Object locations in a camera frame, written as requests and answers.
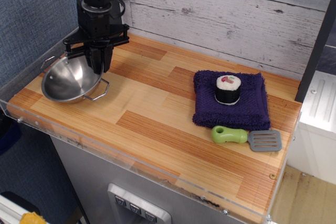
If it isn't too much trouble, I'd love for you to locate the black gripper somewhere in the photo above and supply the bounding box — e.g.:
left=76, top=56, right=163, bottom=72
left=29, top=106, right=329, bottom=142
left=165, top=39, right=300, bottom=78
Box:
left=63, top=0, right=129, bottom=74

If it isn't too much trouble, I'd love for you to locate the small stainless steel pot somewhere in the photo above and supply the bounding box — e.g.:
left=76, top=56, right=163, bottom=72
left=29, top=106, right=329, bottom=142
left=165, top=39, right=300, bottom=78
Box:
left=41, top=56, right=110, bottom=103

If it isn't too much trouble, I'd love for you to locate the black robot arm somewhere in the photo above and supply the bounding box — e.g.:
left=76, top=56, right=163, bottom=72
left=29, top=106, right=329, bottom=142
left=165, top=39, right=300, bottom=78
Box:
left=64, top=0, right=129, bottom=74

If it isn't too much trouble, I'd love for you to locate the purple cloth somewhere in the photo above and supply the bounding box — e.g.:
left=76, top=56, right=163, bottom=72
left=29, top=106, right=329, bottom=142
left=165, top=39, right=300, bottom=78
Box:
left=193, top=70, right=271, bottom=131

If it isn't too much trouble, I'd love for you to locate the clear acrylic front guard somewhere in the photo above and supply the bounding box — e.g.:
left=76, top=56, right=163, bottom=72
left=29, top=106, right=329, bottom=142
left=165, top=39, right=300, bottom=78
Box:
left=2, top=95, right=301, bottom=223

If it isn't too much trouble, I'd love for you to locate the grey toy fridge cabinet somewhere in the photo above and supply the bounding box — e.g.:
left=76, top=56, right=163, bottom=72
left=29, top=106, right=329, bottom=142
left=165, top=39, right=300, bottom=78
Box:
left=51, top=137, right=240, bottom=223

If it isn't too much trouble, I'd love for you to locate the toy sushi roll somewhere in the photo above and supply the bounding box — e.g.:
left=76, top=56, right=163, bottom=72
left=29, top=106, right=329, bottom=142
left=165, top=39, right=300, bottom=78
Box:
left=215, top=75, right=241, bottom=105

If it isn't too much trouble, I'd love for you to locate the silver dispenser button panel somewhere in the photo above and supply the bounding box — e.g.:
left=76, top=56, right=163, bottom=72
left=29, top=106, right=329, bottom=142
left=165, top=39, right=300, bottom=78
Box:
left=107, top=183, right=172, bottom=223

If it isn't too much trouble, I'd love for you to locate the yellow object at corner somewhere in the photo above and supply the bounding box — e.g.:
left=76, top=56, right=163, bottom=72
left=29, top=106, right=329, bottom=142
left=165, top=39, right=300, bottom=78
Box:
left=19, top=212, right=47, bottom=224

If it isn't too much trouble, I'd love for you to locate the green handled grey toy spatula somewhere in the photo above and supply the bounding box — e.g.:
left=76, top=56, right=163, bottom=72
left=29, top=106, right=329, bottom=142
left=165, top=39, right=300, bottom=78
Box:
left=211, top=125, right=282, bottom=152

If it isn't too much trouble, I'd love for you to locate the dark grey right post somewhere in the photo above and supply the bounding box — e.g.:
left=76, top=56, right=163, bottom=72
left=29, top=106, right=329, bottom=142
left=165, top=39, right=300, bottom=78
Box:
left=295, top=0, right=335, bottom=103

